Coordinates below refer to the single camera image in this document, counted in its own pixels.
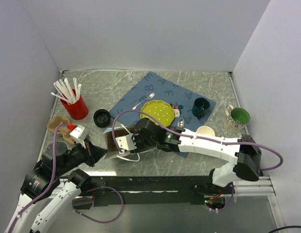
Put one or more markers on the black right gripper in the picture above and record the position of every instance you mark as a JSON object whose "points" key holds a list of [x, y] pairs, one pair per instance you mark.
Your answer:
{"points": [[139, 148]]}

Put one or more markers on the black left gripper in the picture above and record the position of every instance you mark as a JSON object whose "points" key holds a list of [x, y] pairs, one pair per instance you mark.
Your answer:
{"points": [[95, 152]]}

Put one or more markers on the blue white paper bag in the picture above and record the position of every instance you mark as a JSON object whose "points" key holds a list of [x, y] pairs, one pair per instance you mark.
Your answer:
{"points": [[113, 149]]}

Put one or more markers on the stack of brown paper cups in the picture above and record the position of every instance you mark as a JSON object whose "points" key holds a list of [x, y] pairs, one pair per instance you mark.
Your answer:
{"points": [[206, 130]]}

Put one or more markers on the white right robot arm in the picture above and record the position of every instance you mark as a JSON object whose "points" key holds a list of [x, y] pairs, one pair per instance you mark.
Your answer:
{"points": [[242, 155]]}

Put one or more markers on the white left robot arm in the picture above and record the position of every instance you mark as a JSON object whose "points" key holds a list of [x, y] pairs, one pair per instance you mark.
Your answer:
{"points": [[40, 183]]}

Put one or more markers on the silver spoon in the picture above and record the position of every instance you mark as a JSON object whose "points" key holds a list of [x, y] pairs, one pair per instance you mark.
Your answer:
{"points": [[181, 123]]}

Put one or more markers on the stack of black lids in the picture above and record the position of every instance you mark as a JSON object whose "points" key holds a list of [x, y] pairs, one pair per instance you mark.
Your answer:
{"points": [[102, 118]]}

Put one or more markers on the brown pulp cup carrier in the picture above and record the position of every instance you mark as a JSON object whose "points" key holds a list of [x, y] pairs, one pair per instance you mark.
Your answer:
{"points": [[63, 131]]}

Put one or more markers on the silver fork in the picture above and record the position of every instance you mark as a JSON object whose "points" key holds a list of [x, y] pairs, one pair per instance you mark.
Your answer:
{"points": [[148, 98]]}

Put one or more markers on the red straw holder cup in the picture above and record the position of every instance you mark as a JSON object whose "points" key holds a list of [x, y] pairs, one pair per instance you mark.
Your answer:
{"points": [[78, 110]]}

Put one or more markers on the blue letter print cloth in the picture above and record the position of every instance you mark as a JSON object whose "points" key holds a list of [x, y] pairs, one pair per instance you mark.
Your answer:
{"points": [[179, 98]]}

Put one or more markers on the dark green mug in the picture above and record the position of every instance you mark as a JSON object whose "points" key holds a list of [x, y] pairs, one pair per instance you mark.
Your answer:
{"points": [[200, 107]]}

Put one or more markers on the floral cream mug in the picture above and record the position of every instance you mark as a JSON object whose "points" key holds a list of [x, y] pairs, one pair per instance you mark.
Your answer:
{"points": [[236, 119]]}

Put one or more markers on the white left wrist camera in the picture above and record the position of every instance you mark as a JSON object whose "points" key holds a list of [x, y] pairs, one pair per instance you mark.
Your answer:
{"points": [[79, 134]]}

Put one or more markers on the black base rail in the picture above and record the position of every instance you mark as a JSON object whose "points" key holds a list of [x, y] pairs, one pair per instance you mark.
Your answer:
{"points": [[194, 190]]}

